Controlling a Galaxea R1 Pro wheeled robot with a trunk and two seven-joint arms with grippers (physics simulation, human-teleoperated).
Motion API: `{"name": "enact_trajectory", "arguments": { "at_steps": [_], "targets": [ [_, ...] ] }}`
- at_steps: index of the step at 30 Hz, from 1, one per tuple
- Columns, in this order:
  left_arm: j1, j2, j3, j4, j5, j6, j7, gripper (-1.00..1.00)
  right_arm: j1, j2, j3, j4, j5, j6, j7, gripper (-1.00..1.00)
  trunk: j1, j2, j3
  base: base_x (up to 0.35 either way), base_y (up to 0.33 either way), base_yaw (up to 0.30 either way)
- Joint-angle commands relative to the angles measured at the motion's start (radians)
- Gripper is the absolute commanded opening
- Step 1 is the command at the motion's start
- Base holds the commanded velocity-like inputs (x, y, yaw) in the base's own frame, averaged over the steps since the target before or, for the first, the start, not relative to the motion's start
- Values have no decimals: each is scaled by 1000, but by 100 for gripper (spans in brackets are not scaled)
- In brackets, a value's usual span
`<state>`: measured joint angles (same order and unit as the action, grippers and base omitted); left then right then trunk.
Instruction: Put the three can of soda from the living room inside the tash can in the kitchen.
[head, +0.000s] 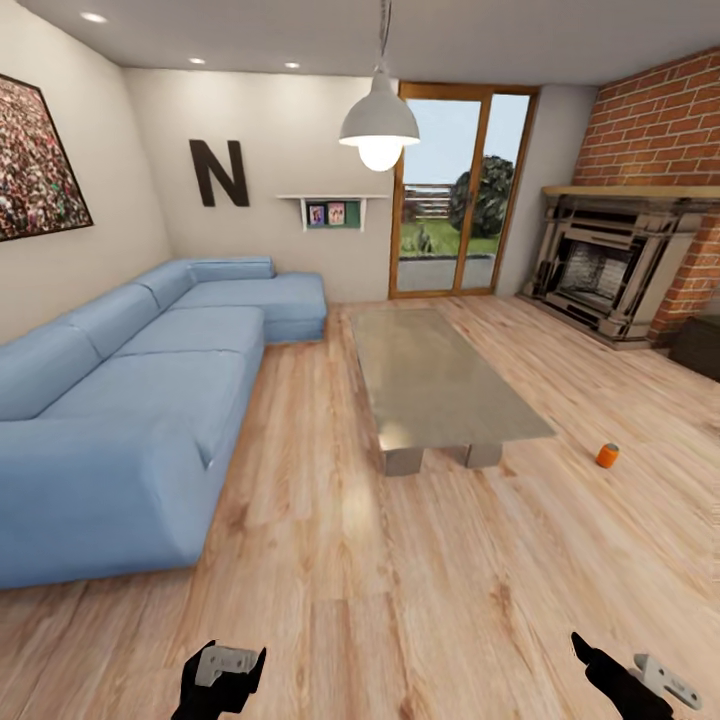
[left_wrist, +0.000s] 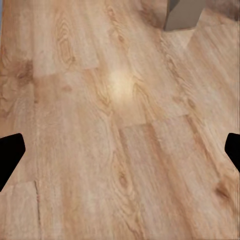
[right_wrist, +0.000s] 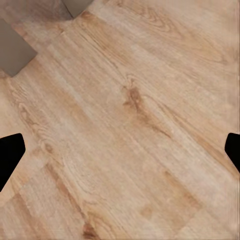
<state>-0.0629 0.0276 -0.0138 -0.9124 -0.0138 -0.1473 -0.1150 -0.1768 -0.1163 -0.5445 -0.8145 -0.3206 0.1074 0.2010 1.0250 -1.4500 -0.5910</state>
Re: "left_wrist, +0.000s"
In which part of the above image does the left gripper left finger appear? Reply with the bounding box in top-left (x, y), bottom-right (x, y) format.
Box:
top-left (0, 133), bottom-right (26, 192)

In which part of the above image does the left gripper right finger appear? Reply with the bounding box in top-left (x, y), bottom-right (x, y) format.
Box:
top-left (224, 132), bottom-right (240, 172)

